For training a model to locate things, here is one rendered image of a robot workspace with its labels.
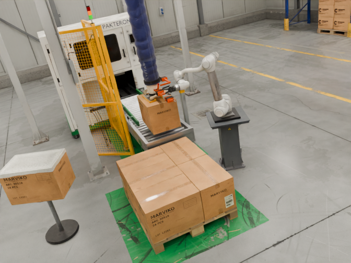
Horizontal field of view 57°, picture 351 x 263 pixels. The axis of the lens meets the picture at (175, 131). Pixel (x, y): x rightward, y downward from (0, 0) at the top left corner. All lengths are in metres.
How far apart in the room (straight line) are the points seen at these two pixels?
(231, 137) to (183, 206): 1.40
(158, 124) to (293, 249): 2.18
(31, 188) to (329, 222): 3.12
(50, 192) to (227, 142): 2.27
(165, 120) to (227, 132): 0.84
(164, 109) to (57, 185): 1.63
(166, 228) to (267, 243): 1.02
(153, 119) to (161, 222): 1.48
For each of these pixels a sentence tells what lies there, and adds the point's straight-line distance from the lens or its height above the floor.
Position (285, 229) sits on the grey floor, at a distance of 3.68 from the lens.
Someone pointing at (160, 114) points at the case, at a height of 0.94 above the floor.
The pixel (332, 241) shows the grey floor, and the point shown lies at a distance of 3.61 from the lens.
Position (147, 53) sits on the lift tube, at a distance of 4.23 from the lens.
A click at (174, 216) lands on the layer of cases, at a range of 3.38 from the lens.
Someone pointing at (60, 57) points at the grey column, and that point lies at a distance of 4.50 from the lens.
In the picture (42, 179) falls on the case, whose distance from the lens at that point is 3.63.
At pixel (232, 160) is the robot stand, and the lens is 4.54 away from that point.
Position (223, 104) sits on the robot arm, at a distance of 4.00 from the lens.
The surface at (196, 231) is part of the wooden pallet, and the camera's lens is 3.63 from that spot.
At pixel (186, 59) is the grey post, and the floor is 0.80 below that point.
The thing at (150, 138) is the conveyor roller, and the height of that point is 0.55.
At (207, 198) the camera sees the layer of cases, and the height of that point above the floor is 0.42.
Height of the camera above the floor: 2.55
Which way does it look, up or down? 26 degrees down
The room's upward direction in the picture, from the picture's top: 11 degrees counter-clockwise
